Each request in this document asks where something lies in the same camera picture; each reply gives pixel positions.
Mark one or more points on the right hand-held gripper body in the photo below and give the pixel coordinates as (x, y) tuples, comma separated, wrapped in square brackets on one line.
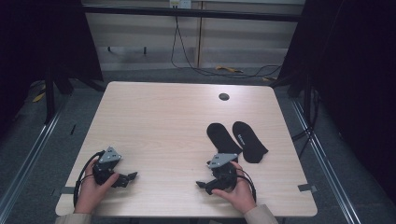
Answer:
[(225, 175)]

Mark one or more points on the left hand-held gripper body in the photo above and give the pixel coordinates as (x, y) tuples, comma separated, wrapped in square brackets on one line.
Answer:
[(107, 157)]

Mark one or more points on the plain black sock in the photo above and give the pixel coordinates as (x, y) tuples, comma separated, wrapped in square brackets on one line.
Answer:
[(222, 138)]

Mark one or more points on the black sock with white label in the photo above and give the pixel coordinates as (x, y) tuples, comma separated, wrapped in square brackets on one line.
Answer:
[(249, 140)]

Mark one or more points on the person's right hand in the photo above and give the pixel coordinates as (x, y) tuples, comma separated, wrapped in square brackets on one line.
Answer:
[(241, 196)]

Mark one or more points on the person's left hand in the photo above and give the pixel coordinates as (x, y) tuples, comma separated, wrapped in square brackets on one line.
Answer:
[(91, 193)]

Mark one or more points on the grey tape strip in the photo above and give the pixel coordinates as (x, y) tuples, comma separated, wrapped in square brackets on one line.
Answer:
[(67, 190), (307, 188)]

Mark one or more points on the dark round table grommet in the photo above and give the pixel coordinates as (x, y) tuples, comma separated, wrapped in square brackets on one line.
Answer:
[(224, 96)]

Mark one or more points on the black metal stand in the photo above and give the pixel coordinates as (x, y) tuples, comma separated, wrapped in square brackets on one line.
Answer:
[(49, 96)]

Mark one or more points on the yellow scrap on floor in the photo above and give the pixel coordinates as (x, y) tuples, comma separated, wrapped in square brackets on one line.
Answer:
[(39, 97), (229, 69)]

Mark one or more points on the black curtain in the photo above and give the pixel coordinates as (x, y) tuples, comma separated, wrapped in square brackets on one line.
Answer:
[(351, 77), (37, 46)]

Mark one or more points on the black horizontal bar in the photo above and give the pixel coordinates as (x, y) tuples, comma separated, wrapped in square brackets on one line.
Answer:
[(193, 13)]

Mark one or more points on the metal floor rail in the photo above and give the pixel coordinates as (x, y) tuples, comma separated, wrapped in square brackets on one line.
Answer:
[(28, 161), (323, 161)]

